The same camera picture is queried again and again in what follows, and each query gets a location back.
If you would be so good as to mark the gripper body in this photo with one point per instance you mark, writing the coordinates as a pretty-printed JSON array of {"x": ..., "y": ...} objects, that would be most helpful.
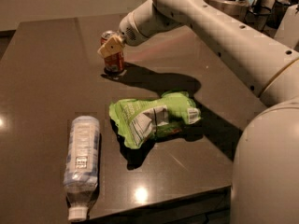
[{"x": 128, "y": 28}]

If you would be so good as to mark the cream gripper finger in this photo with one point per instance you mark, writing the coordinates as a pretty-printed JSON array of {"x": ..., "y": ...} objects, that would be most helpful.
[{"x": 103, "y": 51}]

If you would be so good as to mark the orange soda can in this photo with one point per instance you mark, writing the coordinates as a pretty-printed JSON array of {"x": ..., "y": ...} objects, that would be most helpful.
[{"x": 114, "y": 63}]

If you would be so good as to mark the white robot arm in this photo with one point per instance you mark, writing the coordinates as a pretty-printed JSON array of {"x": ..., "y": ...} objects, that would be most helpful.
[{"x": 265, "y": 183}]

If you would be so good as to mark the green chip bag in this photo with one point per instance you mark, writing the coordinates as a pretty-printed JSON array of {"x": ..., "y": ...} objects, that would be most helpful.
[{"x": 141, "y": 120}]

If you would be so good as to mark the metal dispenser base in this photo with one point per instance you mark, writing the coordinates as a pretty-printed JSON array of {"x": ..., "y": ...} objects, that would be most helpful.
[{"x": 237, "y": 10}]

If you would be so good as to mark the clear plastic water bottle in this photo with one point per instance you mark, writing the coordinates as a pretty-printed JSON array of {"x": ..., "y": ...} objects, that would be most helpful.
[{"x": 81, "y": 169}]

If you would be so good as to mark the black wire basket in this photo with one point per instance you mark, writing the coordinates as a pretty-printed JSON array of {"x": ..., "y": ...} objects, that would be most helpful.
[{"x": 256, "y": 17}]

